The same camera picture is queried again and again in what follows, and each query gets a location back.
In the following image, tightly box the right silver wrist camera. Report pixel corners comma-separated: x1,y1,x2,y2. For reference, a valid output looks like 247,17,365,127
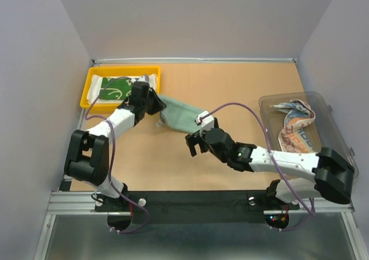
195,111,216,132

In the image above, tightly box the yellow plastic tray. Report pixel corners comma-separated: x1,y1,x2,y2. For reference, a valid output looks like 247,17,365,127
80,66,161,114

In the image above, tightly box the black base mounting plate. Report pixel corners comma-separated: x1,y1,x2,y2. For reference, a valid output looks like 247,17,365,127
91,190,299,225

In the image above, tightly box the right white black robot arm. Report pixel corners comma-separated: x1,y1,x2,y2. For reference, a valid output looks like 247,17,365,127
185,128,355,208

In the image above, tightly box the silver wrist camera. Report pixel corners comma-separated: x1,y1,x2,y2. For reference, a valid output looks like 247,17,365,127
137,74,150,84
195,111,216,132

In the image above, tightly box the light teal towel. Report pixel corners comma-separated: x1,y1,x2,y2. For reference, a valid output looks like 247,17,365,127
156,95,204,134

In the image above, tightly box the aluminium rail back edge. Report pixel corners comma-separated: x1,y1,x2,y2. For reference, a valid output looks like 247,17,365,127
92,57,296,65

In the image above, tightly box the white terry towel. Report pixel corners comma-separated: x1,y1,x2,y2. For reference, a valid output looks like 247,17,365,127
87,74,159,104

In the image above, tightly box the aluminium frame rail front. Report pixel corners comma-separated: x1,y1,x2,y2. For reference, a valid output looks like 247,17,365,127
46,189,357,216

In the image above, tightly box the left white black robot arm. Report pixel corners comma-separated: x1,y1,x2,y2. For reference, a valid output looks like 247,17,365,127
64,81,167,210

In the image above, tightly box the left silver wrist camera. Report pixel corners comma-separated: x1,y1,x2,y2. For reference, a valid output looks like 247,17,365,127
137,74,150,84

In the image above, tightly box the orange and green printed towel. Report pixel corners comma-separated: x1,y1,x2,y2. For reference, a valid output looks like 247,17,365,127
271,100,316,153

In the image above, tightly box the clear plastic storage bin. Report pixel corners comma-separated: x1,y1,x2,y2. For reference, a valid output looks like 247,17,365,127
258,91,360,190

